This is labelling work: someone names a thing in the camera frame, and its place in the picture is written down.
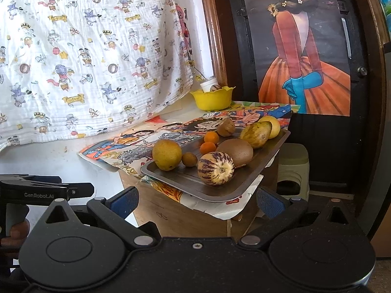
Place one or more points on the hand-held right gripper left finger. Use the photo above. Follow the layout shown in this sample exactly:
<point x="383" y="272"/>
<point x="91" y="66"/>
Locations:
<point x="125" y="202"/>

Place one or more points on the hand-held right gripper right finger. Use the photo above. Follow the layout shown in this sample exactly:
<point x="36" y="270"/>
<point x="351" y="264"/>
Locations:
<point x="269" y="202"/>

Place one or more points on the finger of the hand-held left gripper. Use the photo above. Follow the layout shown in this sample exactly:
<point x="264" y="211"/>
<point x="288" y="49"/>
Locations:
<point x="81" y="190"/>
<point x="45" y="179"/>

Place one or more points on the metal baking tray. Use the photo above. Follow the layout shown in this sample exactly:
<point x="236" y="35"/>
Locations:
<point x="213" y="190"/>

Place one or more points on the large brown kiwi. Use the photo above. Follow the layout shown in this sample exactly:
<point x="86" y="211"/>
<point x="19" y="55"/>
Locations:
<point x="241" y="152"/>

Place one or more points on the golden yellow pear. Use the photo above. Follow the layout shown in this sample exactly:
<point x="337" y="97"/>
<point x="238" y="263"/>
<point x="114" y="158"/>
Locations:
<point x="166" y="154"/>

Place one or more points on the striped pepino melon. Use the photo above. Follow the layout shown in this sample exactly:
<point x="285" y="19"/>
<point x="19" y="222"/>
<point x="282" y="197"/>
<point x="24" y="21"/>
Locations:
<point x="215" y="168"/>

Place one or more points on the mottled yellow-green fruit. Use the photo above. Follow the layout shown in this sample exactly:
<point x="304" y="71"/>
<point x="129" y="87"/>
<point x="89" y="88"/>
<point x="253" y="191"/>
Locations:
<point x="256" y="134"/>

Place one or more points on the pale yellow round fruit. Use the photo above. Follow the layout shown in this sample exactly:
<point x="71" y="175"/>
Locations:
<point x="275" y="126"/>

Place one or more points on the small brown kiwi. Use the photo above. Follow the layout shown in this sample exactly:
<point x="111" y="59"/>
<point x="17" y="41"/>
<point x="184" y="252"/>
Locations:
<point x="189" y="159"/>

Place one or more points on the small orange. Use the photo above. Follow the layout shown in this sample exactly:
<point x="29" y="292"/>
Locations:
<point x="211" y="137"/>
<point x="207" y="148"/>

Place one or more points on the brown wrinkled fruit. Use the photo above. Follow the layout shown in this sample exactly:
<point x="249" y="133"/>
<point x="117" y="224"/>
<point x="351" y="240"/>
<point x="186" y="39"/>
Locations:
<point x="226" y="127"/>

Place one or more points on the person's left hand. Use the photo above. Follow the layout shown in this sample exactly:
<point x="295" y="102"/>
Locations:
<point x="20" y="229"/>

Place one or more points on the wooden box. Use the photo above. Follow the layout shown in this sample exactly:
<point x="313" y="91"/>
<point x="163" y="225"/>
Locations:
<point x="171" y="213"/>

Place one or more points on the green plastic stool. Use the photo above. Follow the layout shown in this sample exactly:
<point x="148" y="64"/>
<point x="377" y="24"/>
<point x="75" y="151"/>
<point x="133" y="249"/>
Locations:
<point x="293" y="158"/>

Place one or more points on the black door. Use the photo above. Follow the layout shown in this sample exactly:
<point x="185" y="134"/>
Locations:
<point x="320" y="146"/>

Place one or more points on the colourful cartoon printed table cover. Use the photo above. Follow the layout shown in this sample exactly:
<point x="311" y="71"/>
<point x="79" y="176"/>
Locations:
<point x="183" y="125"/>

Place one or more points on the yellow scalloped plastic bowl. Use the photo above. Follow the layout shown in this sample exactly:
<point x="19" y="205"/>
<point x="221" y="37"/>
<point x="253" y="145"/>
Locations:
<point x="212" y="100"/>

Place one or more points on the small striped fruit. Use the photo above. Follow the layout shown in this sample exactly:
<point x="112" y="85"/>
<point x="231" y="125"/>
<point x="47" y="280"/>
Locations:
<point x="215" y="88"/>

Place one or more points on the white cartoon printed blanket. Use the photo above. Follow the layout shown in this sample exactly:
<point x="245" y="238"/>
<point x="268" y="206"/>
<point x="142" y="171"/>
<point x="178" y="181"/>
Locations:
<point x="76" y="52"/>

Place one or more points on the white cup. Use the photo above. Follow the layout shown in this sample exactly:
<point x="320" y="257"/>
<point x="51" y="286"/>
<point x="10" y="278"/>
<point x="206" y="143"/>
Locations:
<point x="207" y="84"/>

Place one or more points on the brown wooden door jamb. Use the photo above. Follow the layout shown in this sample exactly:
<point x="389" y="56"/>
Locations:
<point x="213" y="36"/>
<point x="380" y="113"/>

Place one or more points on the thin plant twig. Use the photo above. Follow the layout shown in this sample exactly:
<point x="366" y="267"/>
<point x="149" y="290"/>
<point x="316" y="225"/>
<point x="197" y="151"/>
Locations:
<point x="198" y="74"/>

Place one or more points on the dark round door knob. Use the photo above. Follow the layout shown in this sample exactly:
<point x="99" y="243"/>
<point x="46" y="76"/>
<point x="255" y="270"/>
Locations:
<point x="362" y="71"/>

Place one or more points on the wall poster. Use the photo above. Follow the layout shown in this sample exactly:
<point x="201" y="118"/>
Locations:
<point x="305" y="91"/>

